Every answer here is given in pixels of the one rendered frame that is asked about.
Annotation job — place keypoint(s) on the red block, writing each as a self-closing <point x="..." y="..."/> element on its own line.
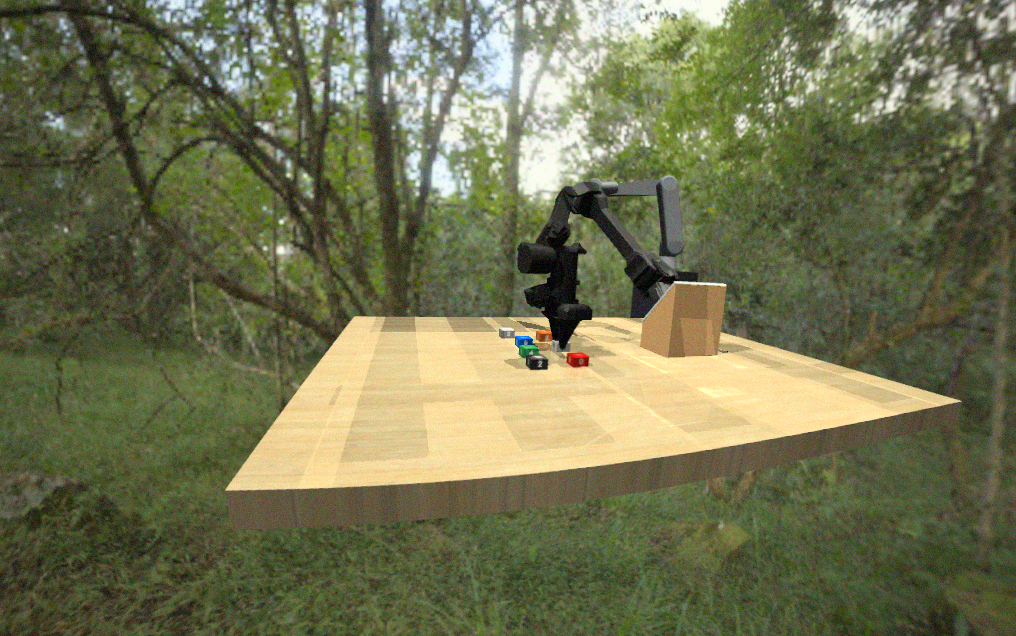
<point x="577" y="360"/>

